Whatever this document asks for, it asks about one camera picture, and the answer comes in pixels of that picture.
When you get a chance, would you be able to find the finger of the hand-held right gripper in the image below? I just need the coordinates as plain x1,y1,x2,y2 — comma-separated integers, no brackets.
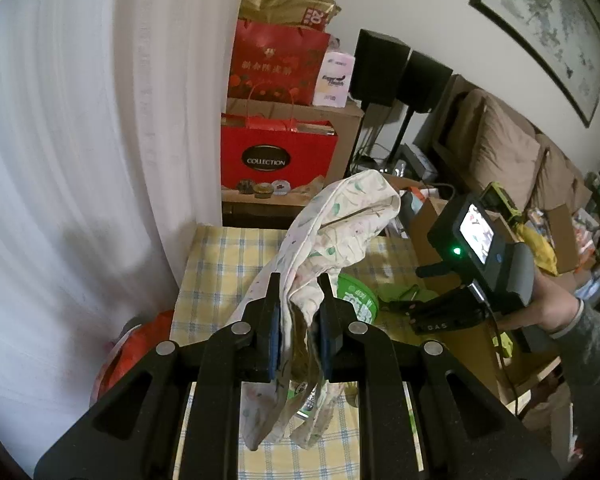
415,261,453,280
380,287,488,336

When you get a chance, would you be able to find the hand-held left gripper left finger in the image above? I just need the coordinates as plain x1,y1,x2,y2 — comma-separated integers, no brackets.
32,272,283,480

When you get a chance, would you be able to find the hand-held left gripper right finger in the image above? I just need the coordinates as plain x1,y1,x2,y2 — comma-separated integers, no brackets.
314,274,563,480

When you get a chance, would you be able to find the brown cardboard box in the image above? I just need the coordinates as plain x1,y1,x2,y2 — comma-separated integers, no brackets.
387,176,503,401

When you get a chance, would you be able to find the green snack can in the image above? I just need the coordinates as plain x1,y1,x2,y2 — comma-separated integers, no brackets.
287,272,381,423

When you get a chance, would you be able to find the floral white cloth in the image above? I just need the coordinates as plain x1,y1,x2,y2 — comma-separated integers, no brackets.
230,170,403,453

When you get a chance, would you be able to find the person's right forearm grey sleeve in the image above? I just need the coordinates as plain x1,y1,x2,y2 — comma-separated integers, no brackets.
547,299,600,461

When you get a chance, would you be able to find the person's right hand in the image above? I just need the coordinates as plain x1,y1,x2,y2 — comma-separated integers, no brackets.
500,270,582,342

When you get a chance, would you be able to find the yellow plastic bag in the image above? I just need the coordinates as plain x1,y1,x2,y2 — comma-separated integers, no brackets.
514,222,559,276

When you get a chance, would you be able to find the yellow checked tablecloth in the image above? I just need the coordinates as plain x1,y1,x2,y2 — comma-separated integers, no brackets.
170,225,431,480

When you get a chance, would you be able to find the brown sofa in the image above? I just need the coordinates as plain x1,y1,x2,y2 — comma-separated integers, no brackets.
412,75,596,221

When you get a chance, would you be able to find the black speaker stand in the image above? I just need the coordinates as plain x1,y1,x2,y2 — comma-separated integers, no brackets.
389,109,416,163

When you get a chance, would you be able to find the orange plastic bag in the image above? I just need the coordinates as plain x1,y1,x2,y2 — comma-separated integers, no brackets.
91,310,176,411

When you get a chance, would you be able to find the large brown cardboard carton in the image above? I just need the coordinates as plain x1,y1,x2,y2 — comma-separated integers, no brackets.
222,97,365,228

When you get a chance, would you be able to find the black speaker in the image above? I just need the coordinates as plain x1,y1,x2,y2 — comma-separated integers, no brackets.
350,29,412,108
396,51,453,113

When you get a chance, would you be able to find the white pink carton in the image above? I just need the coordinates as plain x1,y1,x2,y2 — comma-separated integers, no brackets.
312,50,356,108

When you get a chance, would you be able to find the framed ink painting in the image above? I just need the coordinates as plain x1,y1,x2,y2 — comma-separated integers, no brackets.
469,0,600,128

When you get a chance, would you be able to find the red floral gift bag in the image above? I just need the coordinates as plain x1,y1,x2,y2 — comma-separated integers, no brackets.
227,19,331,107

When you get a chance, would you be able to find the white curtain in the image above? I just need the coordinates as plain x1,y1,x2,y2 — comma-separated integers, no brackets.
0,0,243,411

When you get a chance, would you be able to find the gold paper bag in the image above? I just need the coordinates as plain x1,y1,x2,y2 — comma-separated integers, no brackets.
240,0,342,33

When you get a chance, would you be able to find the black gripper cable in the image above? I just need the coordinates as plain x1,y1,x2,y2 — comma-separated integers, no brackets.
482,305,526,417

